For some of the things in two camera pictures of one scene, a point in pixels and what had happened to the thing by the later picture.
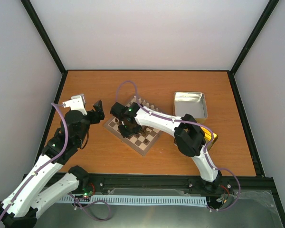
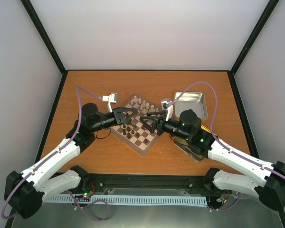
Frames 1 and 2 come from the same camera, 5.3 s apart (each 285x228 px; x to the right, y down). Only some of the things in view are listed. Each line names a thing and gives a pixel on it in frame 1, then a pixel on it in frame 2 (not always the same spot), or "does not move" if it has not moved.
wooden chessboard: [144, 141] does not move
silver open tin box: [191, 103] does not move
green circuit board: [87, 193] does not move
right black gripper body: [129, 131] → [160, 128]
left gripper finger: [98, 107] → [134, 111]
